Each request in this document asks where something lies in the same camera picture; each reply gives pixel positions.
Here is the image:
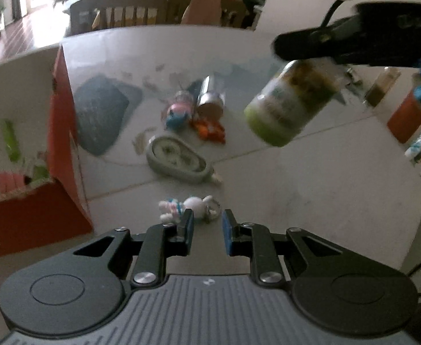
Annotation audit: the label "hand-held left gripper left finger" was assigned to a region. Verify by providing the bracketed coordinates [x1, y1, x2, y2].
[72, 208, 196, 288]

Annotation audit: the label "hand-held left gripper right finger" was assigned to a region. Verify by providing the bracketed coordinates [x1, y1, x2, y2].
[222, 209, 344, 288]

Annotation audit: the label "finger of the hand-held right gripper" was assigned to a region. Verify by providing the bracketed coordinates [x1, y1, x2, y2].
[273, 16, 362, 63]

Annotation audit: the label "plain white rabbit keychain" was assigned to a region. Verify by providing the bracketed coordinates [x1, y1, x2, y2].
[184, 195, 221, 224]

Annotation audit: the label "striped white rabbit keychain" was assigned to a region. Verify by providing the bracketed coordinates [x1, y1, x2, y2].
[159, 198, 187, 224]

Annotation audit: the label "green lidded jar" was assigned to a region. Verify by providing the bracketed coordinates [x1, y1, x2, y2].
[244, 59, 342, 148]

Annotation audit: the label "orange toy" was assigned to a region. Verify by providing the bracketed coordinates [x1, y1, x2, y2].
[191, 117, 227, 145]

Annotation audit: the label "red cardboard box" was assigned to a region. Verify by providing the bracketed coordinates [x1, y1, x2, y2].
[0, 45, 94, 251]

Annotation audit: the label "white green tube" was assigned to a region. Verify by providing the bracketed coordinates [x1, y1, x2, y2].
[26, 151, 51, 182]

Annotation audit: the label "green packet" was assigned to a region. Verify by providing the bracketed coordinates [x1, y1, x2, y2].
[1, 119, 22, 163]

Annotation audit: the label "brown bottle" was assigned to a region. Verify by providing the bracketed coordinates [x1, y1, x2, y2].
[364, 66, 401, 109]

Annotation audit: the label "white alarm clock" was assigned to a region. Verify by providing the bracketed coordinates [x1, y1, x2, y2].
[146, 135, 215, 185]

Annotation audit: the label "wooden dining chair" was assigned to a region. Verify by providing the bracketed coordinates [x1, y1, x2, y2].
[165, 0, 197, 26]
[219, 0, 251, 30]

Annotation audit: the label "red container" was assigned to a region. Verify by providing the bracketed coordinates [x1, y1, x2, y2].
[387, 91, 421, 145]

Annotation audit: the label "silver metal can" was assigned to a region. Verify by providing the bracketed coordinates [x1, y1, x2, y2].
[196, 75, 228, 120]

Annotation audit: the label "white blue packets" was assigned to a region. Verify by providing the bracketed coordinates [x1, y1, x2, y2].
[404, 129, 421, 181]

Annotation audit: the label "pink pig toy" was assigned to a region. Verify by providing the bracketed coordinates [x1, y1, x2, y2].
[165, 91, 194, 131]

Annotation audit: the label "dark patterned placemat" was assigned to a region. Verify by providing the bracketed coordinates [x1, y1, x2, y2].
[73, 74, 144, 157]

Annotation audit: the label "dark dining chair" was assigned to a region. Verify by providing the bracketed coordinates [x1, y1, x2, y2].
[69, 0, 168, 39]

